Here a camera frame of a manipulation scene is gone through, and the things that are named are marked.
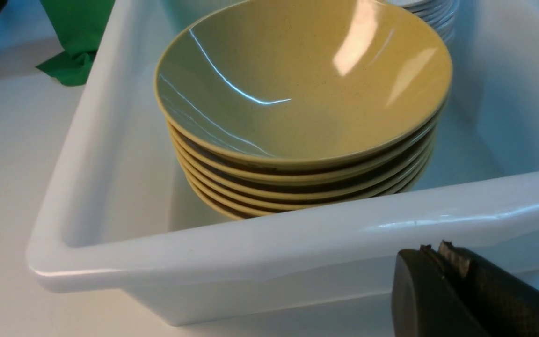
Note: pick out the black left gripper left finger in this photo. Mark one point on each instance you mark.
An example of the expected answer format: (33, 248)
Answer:
(423, 302)

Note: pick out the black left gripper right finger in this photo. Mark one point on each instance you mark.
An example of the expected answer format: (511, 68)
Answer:
(503, 304)

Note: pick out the yellow noodle bowl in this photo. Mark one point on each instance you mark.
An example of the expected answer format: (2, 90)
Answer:
(295, 83)

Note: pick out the stack of yellow bowls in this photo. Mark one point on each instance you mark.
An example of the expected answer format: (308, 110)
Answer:
(243, 194)

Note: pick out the stack of white dishes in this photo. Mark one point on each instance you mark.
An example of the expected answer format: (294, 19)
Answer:
(438, 14)

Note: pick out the large white plastic tub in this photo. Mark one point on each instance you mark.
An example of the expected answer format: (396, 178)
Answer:
(119, 214)

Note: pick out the green cloth backdrop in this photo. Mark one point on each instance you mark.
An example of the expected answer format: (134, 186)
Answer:
(79, 26)

